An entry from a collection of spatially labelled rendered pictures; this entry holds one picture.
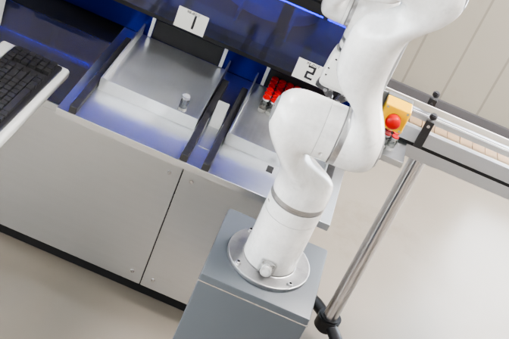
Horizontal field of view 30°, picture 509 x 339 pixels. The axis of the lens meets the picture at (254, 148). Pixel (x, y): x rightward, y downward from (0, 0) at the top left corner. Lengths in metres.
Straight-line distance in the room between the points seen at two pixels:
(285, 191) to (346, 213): 1.95
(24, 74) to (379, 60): 1.05
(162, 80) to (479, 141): 0.89
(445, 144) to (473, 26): 1.95
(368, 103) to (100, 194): 1.30
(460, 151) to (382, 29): 1.05
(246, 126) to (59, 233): 0.85
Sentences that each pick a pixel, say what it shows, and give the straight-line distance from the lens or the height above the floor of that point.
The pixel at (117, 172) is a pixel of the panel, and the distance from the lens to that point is 2.82.
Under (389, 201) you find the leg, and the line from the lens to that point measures 2.85.
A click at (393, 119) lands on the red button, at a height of 1.01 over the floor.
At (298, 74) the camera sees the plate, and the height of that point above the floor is 1.00.
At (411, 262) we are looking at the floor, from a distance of 3.81.
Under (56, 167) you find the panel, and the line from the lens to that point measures 2.90.
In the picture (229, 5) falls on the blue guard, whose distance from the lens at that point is 2.47.
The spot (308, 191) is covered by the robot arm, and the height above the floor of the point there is 1.11.
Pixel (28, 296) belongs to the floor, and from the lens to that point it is 3.04.
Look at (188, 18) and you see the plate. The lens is 2.52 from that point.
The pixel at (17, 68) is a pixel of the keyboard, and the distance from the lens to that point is 2.48.
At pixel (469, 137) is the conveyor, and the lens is 2.70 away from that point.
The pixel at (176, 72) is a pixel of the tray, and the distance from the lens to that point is 2.55.
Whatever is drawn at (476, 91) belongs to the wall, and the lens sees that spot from 4.73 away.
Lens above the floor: 2.18
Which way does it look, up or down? 33 degrees down
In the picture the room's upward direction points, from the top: 23 degrees clockwise
